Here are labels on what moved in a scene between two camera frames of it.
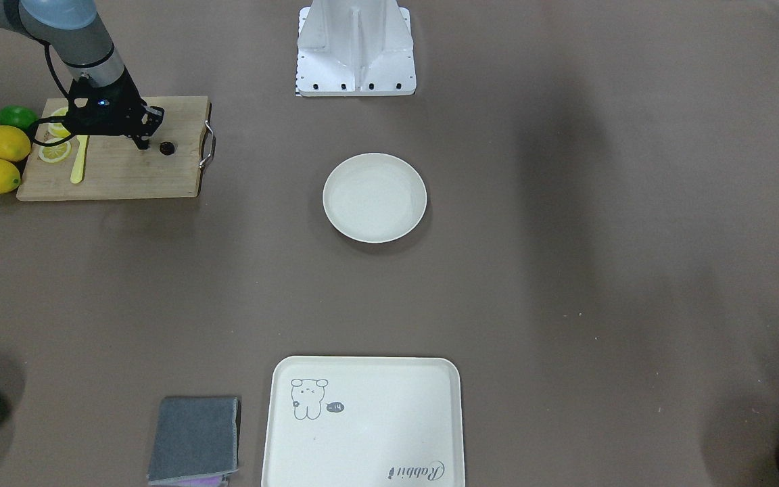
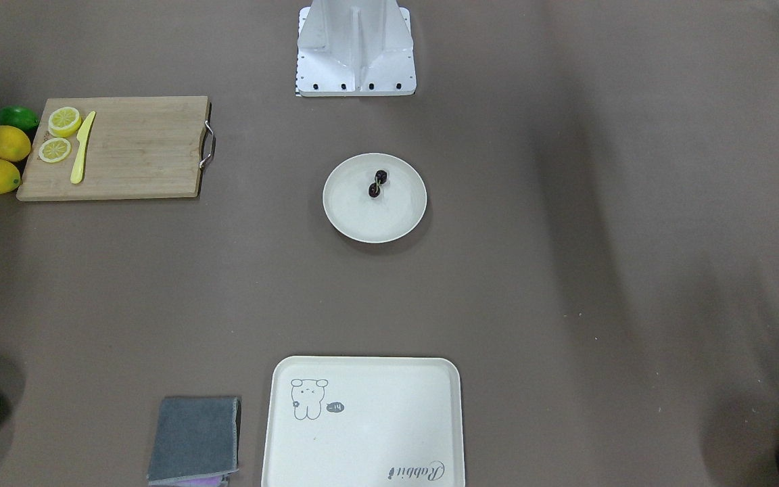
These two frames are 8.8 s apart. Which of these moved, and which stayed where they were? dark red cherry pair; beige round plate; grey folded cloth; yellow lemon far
Moved: dark red cherry pair
Stayed: beige round plate; grey folded cloth; yellow lemon far
